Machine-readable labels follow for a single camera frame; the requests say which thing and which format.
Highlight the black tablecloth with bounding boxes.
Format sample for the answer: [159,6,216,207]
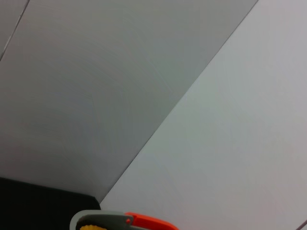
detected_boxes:
[0,176,101,230]

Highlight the dark grey orange clamp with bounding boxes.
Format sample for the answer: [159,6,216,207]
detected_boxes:
[76,212,179,230]

